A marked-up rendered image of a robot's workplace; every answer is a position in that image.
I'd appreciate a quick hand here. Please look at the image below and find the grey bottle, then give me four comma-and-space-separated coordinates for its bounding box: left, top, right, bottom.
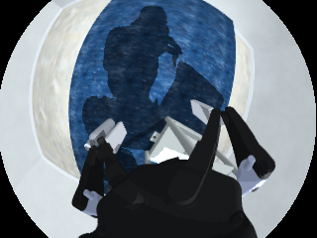
84, 119, 115, 151

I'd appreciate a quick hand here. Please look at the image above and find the white open shelving unit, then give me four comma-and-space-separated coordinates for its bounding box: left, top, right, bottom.
145, 116, 238, 177

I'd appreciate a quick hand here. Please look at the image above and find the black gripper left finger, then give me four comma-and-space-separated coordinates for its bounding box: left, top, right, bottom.
71, 121, 144, 218

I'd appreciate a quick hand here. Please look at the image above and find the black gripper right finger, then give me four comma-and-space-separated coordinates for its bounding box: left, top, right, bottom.
167, 99, 275, 205

